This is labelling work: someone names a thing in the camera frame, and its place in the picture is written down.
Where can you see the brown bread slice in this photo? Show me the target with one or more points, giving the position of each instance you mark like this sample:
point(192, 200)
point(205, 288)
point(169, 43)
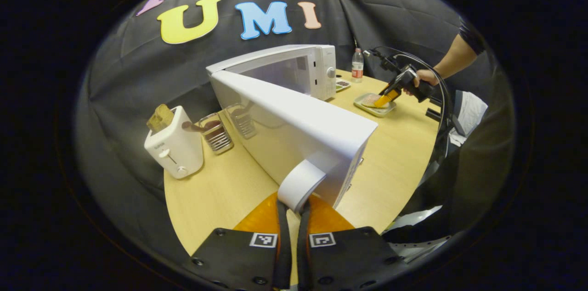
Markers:
point(160, 119)

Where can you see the black backdrop cloth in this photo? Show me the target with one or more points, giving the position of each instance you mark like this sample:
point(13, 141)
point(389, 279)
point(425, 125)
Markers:
point(138, 75)

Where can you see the person's white garment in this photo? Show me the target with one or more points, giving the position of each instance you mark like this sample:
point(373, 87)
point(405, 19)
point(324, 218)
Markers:
point(471, 116)

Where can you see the brown wooden spoon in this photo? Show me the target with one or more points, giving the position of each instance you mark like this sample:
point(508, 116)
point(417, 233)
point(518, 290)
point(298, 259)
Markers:
point(193, 126)

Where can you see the white dotted square plate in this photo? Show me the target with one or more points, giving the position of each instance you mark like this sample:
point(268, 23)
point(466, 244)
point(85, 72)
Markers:
point(383, 111)

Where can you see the white toaster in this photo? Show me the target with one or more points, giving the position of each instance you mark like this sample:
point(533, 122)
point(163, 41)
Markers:
point(177, 148)

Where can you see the white divided bean dish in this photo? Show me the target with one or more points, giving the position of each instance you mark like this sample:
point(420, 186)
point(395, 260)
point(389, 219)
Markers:
point(342, 84)

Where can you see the white microwave oven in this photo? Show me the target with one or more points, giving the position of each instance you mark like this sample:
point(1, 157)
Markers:
point(298, 116)

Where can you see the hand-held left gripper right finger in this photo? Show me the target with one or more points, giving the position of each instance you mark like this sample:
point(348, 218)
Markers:
point(303, 254)

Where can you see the red label plastic bottle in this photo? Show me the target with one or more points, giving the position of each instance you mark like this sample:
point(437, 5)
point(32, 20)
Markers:
point(357, 68)

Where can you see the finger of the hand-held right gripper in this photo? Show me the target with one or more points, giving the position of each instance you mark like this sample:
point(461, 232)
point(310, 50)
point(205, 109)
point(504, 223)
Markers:
point(386, 98)

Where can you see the person's black sleeve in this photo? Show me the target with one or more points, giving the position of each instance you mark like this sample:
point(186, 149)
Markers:
point(472, 36)

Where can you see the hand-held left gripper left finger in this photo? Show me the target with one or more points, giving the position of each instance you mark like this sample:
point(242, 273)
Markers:
point(284, 245)

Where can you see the person's dark trousers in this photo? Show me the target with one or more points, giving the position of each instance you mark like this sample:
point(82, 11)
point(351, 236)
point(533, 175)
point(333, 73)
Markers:
point(468, 181)

